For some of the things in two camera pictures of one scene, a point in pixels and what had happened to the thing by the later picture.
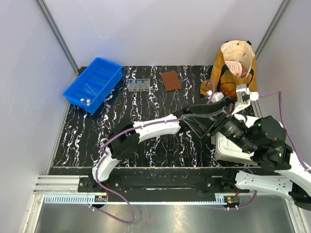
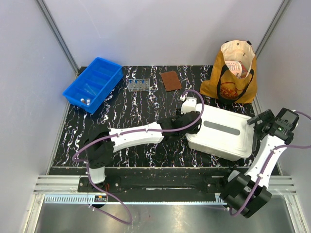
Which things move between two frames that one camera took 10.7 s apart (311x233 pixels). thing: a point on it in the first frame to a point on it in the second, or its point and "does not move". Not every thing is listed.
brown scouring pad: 171,81 does not move
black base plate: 214,180 does not move
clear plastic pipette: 89,90 does not move
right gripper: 199,123 to 266,117
